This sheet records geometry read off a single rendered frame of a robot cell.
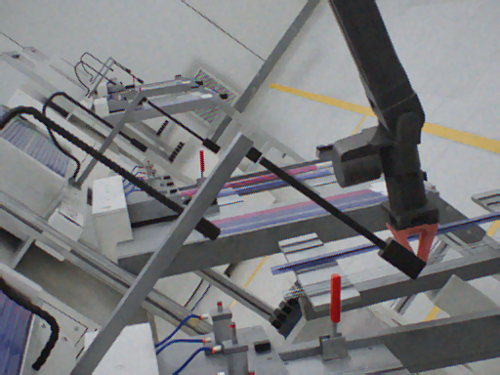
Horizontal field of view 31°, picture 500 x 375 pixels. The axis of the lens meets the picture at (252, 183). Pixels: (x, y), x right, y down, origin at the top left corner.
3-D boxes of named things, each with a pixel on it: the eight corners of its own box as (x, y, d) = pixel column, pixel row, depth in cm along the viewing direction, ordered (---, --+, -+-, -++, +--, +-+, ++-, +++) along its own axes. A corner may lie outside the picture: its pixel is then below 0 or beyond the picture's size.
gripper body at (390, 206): (398, 229, 131) (390, 182, 129) (381, 213, 140) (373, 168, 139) (441, 220, 131) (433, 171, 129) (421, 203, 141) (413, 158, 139)
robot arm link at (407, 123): (422, 112, 125) (397, 86, 132) (344, 132, 123) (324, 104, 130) (423, 183, 132) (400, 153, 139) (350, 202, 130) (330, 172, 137)
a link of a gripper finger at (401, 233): (403, 277, 134) (393, 219, 132) (391, 264, 141) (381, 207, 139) (446, 267, 135) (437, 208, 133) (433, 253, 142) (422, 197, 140)
